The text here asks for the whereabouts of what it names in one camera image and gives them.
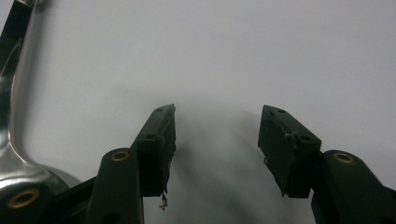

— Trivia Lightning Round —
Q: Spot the large steel ladle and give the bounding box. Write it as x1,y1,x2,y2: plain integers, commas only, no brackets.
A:
0,0,82,196

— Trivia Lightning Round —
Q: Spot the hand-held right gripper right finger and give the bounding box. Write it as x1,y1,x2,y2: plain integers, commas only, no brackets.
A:
257,105,396,224

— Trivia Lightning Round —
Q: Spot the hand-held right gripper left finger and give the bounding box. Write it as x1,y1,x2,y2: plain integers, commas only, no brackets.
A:
85,104,177,224

